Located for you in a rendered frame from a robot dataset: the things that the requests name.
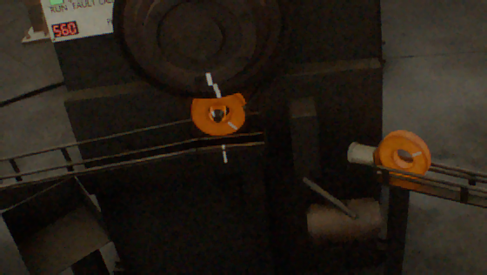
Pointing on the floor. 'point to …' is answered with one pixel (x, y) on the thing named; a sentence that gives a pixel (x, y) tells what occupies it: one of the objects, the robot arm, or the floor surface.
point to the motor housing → (340, 230)
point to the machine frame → (187, 211)
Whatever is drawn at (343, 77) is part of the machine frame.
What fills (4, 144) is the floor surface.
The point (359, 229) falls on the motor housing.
